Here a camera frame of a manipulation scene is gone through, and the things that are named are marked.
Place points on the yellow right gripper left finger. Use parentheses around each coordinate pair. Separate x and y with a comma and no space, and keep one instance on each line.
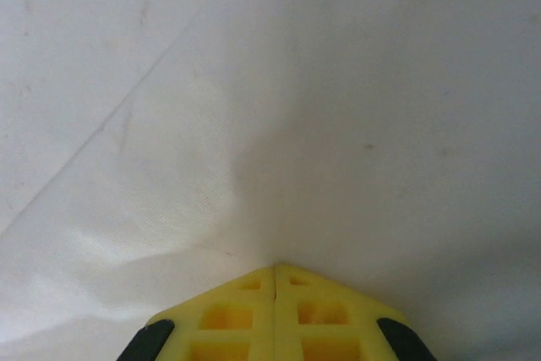
(236,335)

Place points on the white t-shirt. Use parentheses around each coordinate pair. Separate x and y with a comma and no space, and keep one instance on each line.
(296,82)

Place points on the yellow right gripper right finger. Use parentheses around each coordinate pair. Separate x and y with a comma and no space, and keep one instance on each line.
(321,335)

